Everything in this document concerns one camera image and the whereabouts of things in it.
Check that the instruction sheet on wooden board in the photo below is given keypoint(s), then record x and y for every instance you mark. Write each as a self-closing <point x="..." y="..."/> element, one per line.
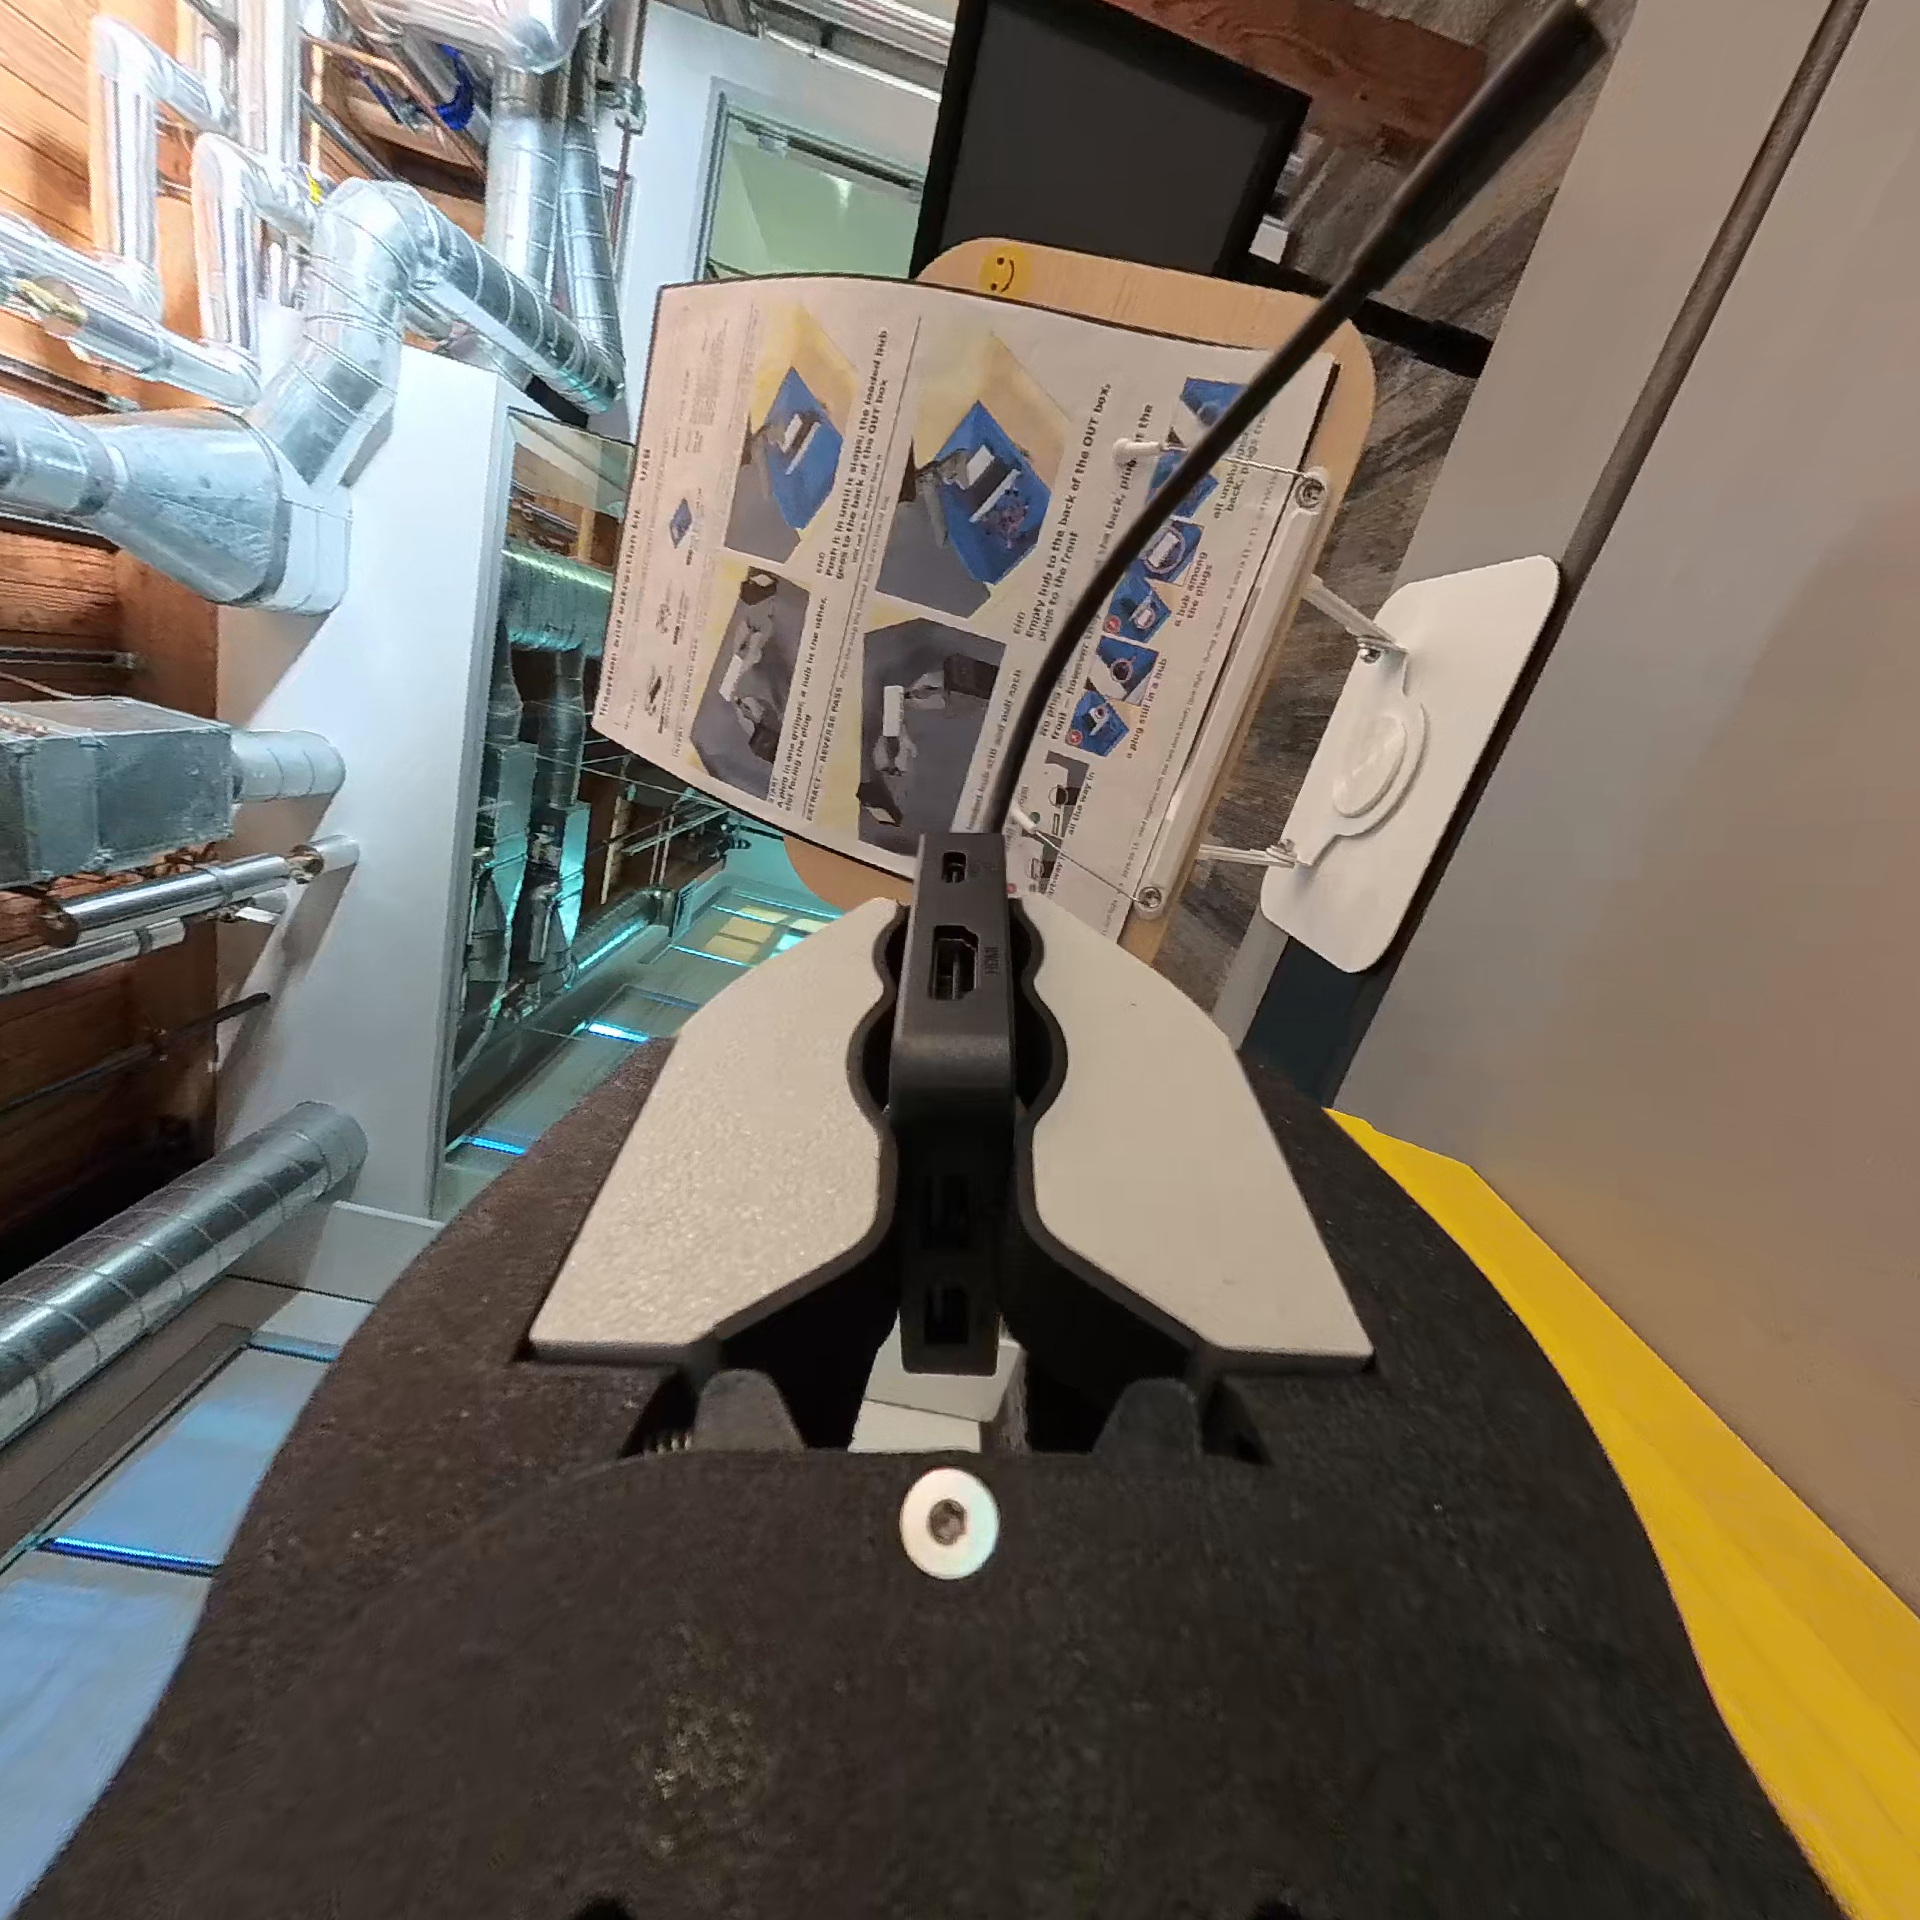
<point x="901" y="541"/>

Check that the yellow plastic bin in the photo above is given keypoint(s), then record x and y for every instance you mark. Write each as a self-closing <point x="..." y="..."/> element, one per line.
<point x="1711" y="1563"/>

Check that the silver ventilation ducts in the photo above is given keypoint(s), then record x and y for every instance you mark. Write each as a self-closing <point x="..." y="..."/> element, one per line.
<point x="181" y="451"/>

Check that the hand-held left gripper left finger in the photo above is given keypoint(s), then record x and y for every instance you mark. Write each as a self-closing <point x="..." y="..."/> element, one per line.
<point x="720" y="1202"/>

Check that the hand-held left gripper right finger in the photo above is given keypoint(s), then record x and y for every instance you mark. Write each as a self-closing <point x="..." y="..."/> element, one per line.
<point x="1201" y="1188"/>

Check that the black sign stand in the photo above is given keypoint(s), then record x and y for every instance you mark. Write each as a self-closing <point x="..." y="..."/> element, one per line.
<point x="1111" y="122"/>

